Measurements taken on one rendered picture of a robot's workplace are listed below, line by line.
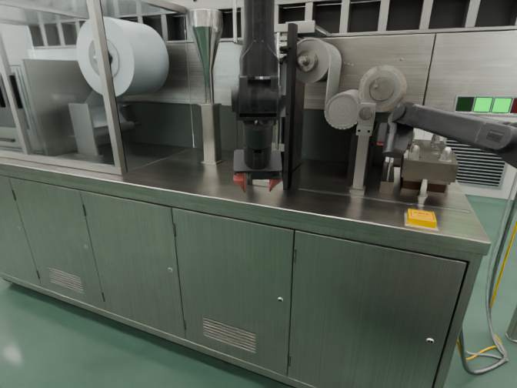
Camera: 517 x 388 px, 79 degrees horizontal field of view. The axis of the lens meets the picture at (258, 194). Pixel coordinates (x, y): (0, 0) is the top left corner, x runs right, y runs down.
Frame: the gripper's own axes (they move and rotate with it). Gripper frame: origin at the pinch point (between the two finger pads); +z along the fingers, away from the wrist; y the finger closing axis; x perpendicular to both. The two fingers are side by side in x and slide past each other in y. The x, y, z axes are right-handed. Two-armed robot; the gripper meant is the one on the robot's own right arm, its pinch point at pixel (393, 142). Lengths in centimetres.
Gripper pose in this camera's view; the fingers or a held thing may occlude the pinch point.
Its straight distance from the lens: 119.6
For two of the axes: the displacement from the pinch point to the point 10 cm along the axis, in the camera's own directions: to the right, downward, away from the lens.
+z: 3.3, 1.7, 9.3
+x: 1.9, -9.7, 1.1
